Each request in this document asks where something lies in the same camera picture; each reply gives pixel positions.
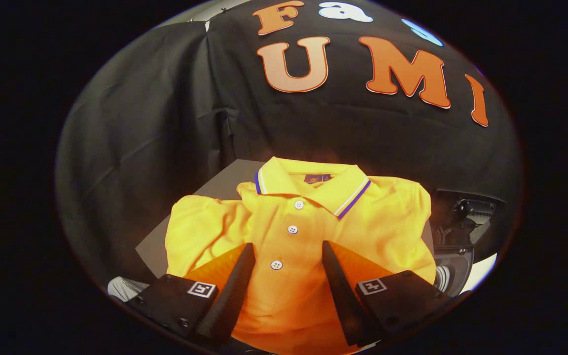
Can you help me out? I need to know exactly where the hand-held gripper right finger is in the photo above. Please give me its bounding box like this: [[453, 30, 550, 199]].
[[322, 241, 456, 348]]

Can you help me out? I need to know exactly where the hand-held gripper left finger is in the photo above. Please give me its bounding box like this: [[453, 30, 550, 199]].
[[126, 243, 256, 347]]

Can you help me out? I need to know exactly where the yellow polo shirt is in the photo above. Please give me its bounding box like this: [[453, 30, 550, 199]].
[[165, 157, 437, 355]]

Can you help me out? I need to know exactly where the pale grey crumpled sheet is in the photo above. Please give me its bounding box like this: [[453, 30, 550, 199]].
[[107, 276, 149, 303]]

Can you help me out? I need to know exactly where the black backdrop cloth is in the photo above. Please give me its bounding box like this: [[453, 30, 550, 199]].
[[56, 0, 524, 291]]

